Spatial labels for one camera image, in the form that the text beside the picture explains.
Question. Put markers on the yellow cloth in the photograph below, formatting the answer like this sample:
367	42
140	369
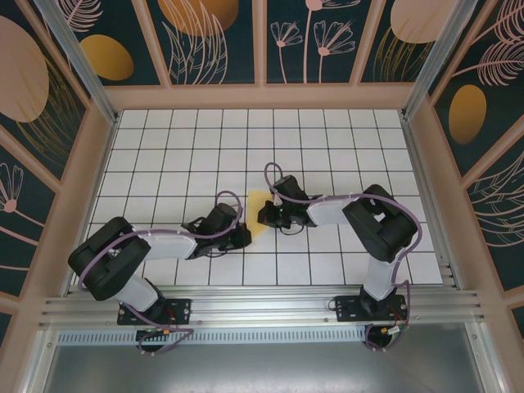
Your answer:
254	204

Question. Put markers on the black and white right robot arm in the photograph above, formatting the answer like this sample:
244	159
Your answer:
380	229

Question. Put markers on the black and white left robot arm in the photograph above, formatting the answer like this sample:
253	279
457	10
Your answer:
110	262

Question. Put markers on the grey metal bottom panel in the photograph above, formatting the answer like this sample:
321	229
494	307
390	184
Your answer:
262	368

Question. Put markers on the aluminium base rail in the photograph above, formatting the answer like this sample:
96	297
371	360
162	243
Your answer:
262	305

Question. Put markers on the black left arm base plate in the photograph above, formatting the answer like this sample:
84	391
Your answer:
180	307

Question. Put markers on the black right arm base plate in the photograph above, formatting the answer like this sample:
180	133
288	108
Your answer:
348	311

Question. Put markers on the aluminium side rail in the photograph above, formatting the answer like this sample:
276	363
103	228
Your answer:
421	176

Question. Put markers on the aluminium corner post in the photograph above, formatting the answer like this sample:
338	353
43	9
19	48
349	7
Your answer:
78	61
434	57

